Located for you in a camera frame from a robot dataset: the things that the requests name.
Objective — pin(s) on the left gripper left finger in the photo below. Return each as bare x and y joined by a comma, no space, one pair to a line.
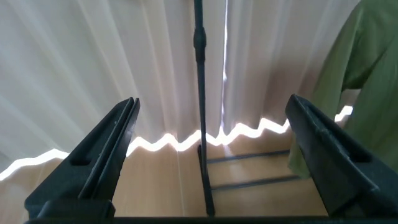
77,180

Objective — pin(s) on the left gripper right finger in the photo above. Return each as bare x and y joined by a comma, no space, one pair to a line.
348,180

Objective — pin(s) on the green long-sleeved shirt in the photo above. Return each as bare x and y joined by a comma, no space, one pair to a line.
373,62

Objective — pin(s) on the black clothes rack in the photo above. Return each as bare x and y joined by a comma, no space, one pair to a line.
200,77

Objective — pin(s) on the beige curtain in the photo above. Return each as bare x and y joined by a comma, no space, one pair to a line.
93,62

